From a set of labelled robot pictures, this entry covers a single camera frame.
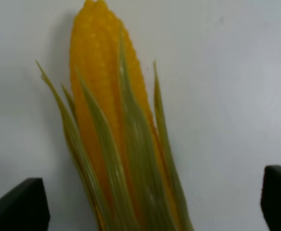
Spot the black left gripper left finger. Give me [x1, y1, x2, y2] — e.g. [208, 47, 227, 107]
[0, 178, 51, 231]

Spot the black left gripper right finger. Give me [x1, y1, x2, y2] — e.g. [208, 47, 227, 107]
[260, 165, 281, 231]

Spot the toy corn cob with husk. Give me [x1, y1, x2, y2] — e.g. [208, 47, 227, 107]
[41, 0, 194, 231]

